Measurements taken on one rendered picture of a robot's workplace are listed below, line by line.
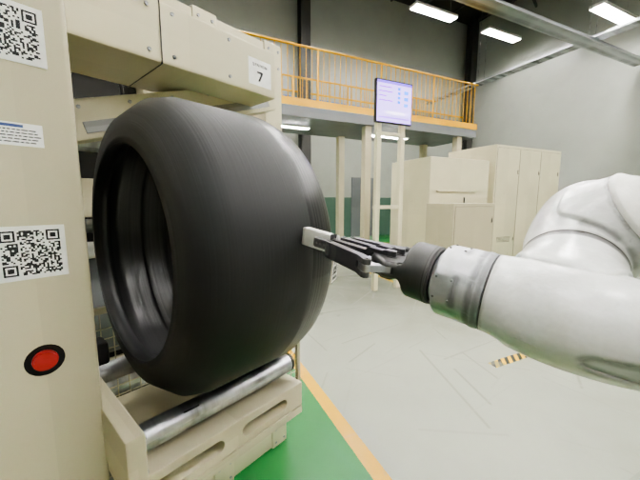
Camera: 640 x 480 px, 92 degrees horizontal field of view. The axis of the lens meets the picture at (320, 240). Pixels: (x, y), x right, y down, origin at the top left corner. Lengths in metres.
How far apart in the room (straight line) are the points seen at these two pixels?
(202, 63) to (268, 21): 10.23
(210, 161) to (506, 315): 0.42
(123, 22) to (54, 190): 0.51
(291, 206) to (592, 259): 0.39
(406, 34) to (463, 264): 13.43
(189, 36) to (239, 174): 0.61
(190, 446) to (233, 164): 0.49
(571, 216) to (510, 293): 0.14
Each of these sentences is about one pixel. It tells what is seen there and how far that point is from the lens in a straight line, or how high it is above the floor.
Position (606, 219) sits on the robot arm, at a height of 1.27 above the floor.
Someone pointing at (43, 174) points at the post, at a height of 1.33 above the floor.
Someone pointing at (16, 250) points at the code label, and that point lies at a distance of 0.59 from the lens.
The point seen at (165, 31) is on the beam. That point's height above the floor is 1.71.
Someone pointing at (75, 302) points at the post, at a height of 1.14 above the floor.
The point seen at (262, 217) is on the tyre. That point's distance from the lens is 0.49.
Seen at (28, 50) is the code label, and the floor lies 1.49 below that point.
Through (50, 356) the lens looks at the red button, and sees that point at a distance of 0.63.
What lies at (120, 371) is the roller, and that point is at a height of 0.90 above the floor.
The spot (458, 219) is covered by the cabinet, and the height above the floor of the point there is 1.02.
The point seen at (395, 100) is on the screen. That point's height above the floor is 2.63.
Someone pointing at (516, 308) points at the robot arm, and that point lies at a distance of 0.35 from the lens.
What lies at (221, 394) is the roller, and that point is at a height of 0.92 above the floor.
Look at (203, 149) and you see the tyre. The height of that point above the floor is 1.37.
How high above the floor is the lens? 1.29
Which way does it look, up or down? 7 degrees down
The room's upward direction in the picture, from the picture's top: straight up
